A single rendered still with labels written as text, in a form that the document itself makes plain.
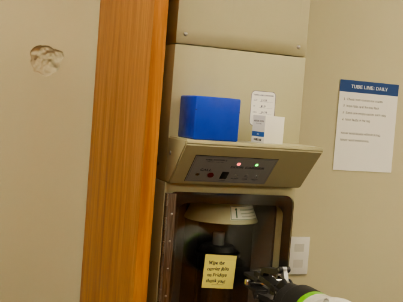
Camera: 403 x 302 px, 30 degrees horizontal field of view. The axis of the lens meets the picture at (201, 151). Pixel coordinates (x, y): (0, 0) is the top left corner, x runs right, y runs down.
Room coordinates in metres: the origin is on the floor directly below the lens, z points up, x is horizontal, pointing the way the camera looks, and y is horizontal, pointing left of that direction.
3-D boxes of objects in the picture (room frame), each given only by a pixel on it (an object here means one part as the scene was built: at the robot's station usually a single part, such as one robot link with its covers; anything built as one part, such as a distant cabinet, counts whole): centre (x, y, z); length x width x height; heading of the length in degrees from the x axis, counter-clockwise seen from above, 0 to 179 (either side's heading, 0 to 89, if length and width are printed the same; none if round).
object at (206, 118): (1.60, -0.01, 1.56); 0.10 x 0.10 x 0.09; 21
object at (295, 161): (1.63, -0.10, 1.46); 0.32 x 0.11 x 0.10; 111
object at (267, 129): (1.65, -0.14, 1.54); 0.05 x 0.05 x 0.06; 29
